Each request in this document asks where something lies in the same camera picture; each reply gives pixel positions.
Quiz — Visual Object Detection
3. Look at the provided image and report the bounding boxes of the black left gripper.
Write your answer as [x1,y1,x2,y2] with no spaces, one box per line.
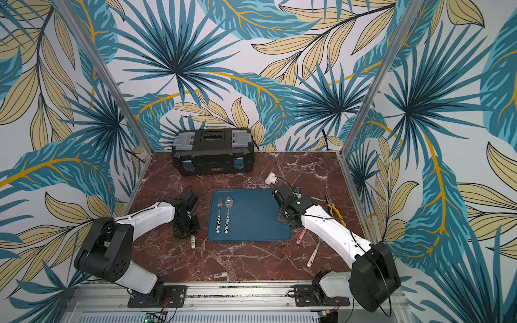
[173,215,202,240]

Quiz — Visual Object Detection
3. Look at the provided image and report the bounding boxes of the right aluminium corner post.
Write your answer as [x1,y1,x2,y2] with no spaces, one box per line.
[339,0,424,160]

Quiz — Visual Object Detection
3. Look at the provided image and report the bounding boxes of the teal rectangular tray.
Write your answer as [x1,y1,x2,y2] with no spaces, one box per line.
[207,188,292,242]

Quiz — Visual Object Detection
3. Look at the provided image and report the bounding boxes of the cow pattern handle spoon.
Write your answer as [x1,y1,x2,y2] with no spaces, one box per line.
[224,196,234,234]

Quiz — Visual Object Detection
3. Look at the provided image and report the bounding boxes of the yellow handled pliers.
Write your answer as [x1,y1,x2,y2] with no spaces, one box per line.
[325,195,347,227]

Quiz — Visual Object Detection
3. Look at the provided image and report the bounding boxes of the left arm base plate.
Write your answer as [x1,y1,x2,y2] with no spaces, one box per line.
[127,285,187,308]

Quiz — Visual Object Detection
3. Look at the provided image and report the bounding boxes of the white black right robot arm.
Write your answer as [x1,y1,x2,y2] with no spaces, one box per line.
[272,184,401,312]

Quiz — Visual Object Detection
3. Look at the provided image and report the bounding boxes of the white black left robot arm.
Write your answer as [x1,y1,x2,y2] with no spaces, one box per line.
[74,191,199,301]

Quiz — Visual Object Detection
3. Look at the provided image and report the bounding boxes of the left aluminium corner post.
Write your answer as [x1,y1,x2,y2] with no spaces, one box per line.
[54,0,154,156]

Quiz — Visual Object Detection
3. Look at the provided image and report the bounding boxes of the aluminium front rail frame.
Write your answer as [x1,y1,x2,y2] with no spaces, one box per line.
[60,281,416,322]

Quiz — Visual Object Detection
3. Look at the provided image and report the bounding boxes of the white cartoon handle spoon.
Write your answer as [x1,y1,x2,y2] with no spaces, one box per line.
[306,241,321,268]

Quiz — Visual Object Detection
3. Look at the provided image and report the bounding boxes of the aluminium corner post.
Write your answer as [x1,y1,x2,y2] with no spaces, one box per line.
[339,0,424,160]
[54,0,154,156]

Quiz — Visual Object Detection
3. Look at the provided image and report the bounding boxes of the cow pattern handle fork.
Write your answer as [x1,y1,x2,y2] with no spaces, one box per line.
[215,198,223,234]

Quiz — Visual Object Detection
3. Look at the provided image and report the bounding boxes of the white PVC pipe fitting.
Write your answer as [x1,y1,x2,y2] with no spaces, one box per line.
[265,172,278,185]

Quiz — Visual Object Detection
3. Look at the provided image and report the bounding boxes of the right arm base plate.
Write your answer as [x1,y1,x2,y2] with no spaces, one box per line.
[287,285,351,308]

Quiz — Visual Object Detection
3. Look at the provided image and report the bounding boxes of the black plastic toolbox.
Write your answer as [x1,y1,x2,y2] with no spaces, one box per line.
[171,128,255,176]

